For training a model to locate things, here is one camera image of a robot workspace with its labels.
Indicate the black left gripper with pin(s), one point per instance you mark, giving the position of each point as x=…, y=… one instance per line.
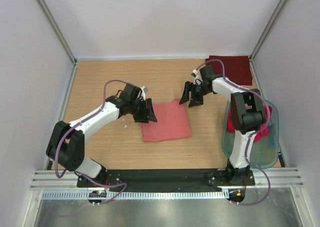
x=147, y=114

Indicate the teal transparent plastic basket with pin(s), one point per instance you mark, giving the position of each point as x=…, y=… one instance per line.
x=265, y=148

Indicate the salmon pink t shirt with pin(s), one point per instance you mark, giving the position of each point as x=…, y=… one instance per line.
x=172, y=123

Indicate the aluminium front frame rail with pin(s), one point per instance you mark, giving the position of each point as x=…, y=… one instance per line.
x=275, y=177

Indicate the left aluminium corner post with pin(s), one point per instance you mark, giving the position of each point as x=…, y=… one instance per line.
x=57, y=31

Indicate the white slotted cable duct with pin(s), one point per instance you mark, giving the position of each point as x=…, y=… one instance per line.
x=102, y=195

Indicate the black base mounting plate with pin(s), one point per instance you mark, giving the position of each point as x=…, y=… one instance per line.
x=165, y=180

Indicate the aluminium corner post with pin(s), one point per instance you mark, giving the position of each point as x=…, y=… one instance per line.
x=57, y=31
x=268, y=28

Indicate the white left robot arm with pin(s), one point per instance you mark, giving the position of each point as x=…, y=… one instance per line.
x=66, y=146

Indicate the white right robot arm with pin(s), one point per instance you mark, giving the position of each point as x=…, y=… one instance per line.
x=247, y=110

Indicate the folded dark red t shirt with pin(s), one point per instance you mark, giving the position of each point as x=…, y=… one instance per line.
x=237, y=68

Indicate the right aluminium corner post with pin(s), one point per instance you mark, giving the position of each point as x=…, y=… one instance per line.
x=268, y=28

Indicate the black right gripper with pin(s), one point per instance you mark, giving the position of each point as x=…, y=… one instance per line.
x=196, y=101

